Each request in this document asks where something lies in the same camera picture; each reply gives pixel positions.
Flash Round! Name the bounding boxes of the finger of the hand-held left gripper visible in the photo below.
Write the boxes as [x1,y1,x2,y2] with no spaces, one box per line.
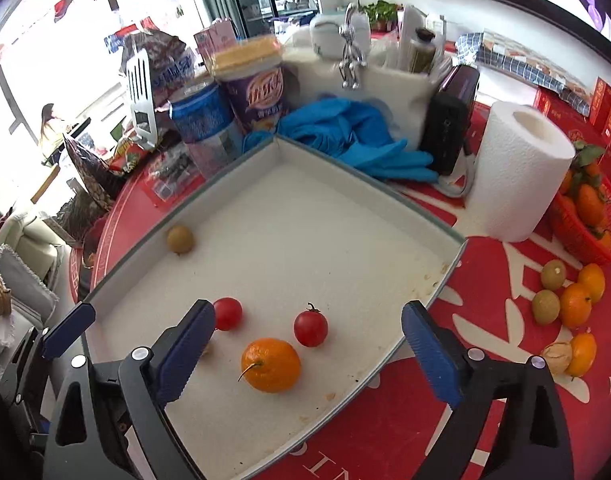
[0,301,97,411]

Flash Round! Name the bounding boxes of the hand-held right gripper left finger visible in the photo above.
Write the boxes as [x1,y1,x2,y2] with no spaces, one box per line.
[42,299,217,480]

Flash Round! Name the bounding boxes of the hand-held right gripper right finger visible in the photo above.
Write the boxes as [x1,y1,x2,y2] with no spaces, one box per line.
[400,301,572,480]

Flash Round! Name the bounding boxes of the red cherry tomato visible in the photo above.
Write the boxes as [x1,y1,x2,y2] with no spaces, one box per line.
[293,303,329,348]
[212,297,244,332]

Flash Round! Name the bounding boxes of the small orange with stem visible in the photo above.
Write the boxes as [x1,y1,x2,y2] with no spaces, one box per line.
[238,338,302,394]

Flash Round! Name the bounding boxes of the brown longan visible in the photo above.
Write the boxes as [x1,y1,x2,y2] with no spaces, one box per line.
[531,289,561,324]
[166,225,195,257]
[540,259,567,291]

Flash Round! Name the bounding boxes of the white tray grey rim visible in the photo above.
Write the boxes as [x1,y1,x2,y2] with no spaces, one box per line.
[74,132,469,480]

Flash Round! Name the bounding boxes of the grey fringed cushion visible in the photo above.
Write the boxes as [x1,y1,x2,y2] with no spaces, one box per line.
[0,242,60,321]

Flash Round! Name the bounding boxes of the open box dark contents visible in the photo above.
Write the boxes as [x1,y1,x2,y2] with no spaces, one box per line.
[52,187,108,248]

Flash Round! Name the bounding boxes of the sunflower seed bag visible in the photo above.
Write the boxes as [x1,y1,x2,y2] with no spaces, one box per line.
[62,132,118,211]

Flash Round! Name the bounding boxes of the clear small snack packets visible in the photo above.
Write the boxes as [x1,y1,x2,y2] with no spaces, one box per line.
[148,152,198,206]

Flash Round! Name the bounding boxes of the red snack packet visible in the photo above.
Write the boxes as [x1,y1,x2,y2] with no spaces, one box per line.
[105,130,158,176]

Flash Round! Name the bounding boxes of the red plastic basket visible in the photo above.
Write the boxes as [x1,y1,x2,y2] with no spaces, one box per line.
[550,172,611,267]

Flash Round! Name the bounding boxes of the white paper towel roll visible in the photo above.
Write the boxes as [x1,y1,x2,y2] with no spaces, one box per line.
[464,100,576,243]

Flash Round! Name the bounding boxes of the pile of leafy tangerines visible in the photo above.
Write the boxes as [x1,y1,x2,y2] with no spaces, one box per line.
[558,141,611,251]

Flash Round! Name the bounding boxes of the black rectangular device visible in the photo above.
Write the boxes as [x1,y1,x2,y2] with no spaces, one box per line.
[419,64,481,177]

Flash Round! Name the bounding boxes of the blue drink can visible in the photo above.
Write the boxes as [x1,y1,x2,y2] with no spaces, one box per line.
[168,80,243,178]

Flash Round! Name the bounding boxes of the blue rubber gloves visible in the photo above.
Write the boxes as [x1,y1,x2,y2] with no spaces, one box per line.
[242,97,439,183]

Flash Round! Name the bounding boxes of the white storage box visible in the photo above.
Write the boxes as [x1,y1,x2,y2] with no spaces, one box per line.
[282,45,453,141]

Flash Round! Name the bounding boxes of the purple drink cup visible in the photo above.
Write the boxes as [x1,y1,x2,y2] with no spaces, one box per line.
[212,35,292,133]

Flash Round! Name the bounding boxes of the flat red gift box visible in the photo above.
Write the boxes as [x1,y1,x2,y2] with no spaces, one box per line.
[533,87,593,122]

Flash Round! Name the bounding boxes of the dark patterned snack bag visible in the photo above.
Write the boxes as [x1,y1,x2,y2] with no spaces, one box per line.
[120,30,196,106]

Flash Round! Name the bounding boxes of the dark glass bottle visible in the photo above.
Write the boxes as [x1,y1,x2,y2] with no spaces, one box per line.
[408,27,439,75]

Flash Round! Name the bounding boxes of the checked cloth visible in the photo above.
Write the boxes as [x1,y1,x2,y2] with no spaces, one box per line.
[455,30,603,116]

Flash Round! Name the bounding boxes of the silver rabbit figure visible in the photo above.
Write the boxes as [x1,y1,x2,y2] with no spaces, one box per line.
[338,2,369,91]

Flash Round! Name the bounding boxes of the pink milk carton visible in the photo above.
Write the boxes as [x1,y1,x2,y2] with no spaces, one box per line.
[192,19,236,66]

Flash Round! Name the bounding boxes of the white round appliance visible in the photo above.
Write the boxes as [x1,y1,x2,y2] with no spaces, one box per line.
[309,12,371,56]

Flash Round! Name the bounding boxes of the green potted plant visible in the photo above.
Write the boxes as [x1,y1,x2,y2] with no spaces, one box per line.
[363,0,401,33]

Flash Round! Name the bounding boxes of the white cable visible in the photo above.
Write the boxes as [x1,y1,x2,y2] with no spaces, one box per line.
[433,152,479,198]

